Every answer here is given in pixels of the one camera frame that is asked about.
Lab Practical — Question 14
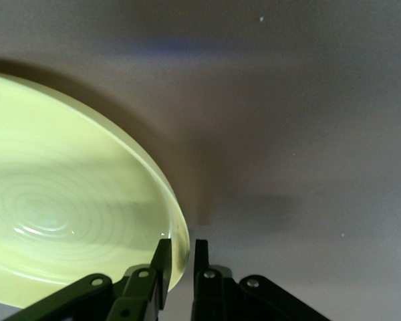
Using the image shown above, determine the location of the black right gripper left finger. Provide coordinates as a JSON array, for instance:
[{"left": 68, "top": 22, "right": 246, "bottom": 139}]
[{"left": 2, "top": 237, "right": 172, "bottom": 321}]

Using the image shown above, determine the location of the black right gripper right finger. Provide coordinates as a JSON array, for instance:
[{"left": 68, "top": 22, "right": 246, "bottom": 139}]
[{"left": 190, "top": 238, "right": 332, "bottom": 321}]

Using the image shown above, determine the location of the yellow round plate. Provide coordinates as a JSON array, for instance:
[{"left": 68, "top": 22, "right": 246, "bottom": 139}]
[{"left": 0, "top": 71, "right": 191, "bottom": 307}]

